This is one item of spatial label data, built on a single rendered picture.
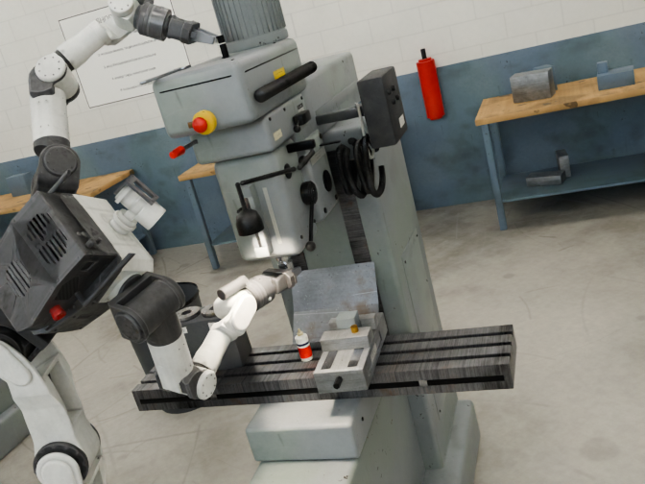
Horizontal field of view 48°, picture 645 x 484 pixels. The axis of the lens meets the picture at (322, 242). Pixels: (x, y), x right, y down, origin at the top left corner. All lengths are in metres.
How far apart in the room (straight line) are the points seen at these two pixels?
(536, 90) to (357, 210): 3.34
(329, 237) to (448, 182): 3.95
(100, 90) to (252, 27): 5.25
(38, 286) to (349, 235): 1.16
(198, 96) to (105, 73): 5.45
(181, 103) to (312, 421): 0.98
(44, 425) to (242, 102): 0.98
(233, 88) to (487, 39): 4.45
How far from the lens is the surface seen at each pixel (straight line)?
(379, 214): 2.47
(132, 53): 7.13
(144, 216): 1.80
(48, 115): 1.99
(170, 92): 1.93
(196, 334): 2.42
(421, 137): 6.35
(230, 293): 2.04
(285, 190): 2.04
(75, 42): 2.09
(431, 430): 2.85
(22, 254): 1.77
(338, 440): 2.16
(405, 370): 2.15
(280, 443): 2.23
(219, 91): 1.87
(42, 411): 2.05
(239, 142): 1.98
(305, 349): 2.31
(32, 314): 1.78
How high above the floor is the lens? 1.98
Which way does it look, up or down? 18 degrees down
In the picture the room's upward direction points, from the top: 15 degrees counter-clockwise
